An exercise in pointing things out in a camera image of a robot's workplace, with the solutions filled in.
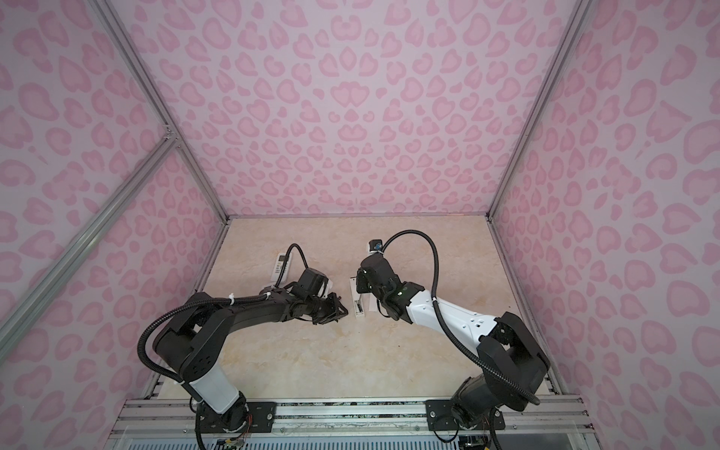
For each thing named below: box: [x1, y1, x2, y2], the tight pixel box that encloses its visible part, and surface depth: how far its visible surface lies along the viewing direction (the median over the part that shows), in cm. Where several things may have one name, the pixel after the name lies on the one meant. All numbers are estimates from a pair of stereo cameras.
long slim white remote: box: [349, 277, 365, 318], surface depth 94 cm
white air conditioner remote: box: [270, 253, 293, 284], surface depth 102 cm
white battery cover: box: [368, 293, 378, 312], surface depth 96 cm
